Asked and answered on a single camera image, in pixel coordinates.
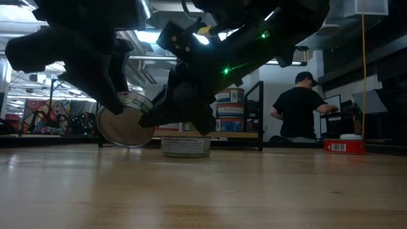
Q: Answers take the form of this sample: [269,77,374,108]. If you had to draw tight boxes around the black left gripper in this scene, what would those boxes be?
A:
[4,28,134,115]

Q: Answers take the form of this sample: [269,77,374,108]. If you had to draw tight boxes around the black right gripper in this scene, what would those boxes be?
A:
[139,20,242,136]

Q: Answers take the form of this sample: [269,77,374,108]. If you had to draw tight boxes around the pink label silver lid can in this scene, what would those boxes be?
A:
[155,123,182,132]

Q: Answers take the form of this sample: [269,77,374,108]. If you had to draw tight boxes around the green label tuna can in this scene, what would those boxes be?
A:
[181,122,200,132]
[160,136,212,159]
[96,91,156,148]

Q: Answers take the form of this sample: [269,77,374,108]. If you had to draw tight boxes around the red label short can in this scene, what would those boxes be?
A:
[322,139,367,156]

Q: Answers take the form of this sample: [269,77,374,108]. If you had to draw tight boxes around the dark machine green lights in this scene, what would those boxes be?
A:
[68,111,98,134]

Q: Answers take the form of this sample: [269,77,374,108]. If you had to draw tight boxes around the colourful patterned quilt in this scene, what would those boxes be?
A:
[22,99,71,134]

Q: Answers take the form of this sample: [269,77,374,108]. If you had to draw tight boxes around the person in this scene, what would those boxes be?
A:
[269,71,340,143]

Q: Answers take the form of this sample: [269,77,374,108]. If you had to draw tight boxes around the grey monitor screen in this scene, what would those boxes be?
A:
[324,94,341,109]

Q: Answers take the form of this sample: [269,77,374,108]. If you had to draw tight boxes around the grey slanted panel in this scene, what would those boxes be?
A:
[351,88,388,115]

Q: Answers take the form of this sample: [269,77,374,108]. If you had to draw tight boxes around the white ceiling box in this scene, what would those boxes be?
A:
[343,0,389,18]

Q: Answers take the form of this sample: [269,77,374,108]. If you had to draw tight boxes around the long ceiling light rail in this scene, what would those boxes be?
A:
[128,55,303,66]

